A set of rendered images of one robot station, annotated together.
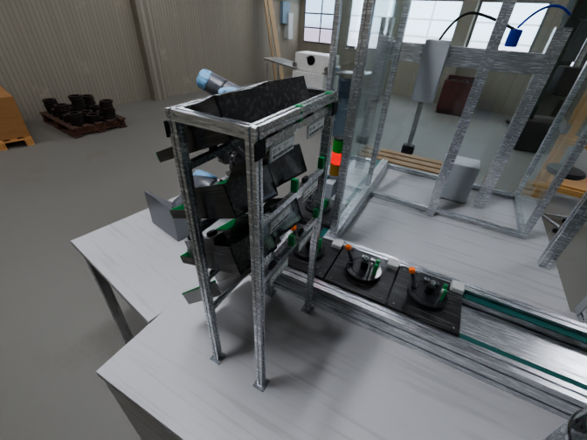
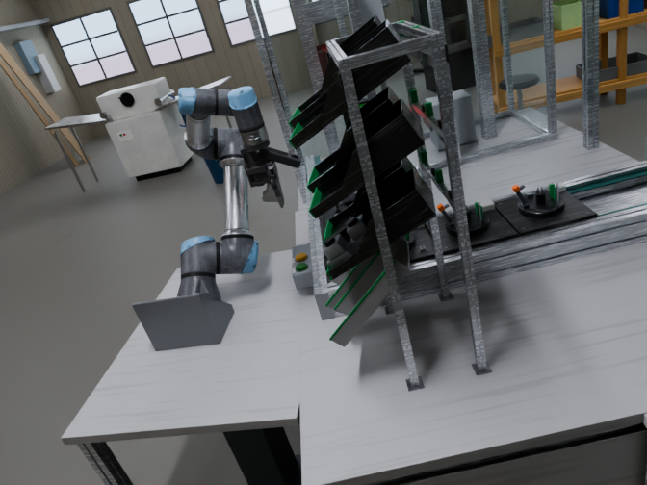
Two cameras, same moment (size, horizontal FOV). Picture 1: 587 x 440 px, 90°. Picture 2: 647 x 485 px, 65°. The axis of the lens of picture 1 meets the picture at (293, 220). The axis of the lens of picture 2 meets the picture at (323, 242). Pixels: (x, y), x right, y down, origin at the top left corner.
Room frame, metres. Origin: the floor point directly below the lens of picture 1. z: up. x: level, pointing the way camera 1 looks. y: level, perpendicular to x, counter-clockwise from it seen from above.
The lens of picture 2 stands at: (-0.30, 0.70, 1.80)
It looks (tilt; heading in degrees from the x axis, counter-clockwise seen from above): 27 degrees down; 337
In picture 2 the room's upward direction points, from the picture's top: 16 degrees counter-clockwise
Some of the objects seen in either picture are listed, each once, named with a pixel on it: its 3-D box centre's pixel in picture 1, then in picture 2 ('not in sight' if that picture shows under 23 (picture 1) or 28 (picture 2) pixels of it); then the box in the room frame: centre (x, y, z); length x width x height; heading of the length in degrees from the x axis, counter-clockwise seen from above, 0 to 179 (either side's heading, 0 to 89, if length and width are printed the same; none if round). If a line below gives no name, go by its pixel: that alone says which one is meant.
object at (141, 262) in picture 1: (194, 230); (221, 325); (1.22, 0.52, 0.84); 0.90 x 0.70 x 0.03; 143
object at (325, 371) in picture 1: (378, 300); (498, 251); (0.82, -0.37, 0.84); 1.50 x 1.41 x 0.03; 154
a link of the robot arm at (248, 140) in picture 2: not in sight; (254, 136); (1.07, 0.25, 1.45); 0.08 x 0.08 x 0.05
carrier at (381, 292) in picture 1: (365, 264); (466, 215); (0.86, -0.29, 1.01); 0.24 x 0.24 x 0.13; 64
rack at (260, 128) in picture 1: (265, 246); (407, 209); (0.64, 0.07, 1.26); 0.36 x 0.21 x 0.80; 154
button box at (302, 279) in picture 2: not in sight; (303, 265); (1.19, 0.18, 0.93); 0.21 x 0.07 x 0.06; 154
